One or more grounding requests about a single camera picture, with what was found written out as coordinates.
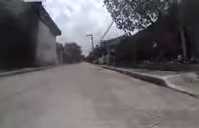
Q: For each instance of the row of dark buildings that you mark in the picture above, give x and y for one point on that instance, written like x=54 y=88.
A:
x=137 y=46

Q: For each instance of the large building with grey wall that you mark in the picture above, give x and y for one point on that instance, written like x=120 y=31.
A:
x=45 y=45

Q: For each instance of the large leafy tree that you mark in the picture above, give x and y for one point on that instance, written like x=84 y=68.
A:
x=133 y=13

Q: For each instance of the concrete pavement with kerb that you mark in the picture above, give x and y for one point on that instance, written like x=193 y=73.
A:
x=183 y=80

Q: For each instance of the grey concrete road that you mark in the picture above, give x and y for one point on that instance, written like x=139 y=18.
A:
x=87 y=96

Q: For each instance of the concrete kerb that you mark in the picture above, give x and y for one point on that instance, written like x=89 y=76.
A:
x=17 y=71

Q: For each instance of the dark trees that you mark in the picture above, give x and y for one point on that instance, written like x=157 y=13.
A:
x=73 y=51

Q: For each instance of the utility pole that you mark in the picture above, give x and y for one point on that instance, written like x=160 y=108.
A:
x=92 y=41

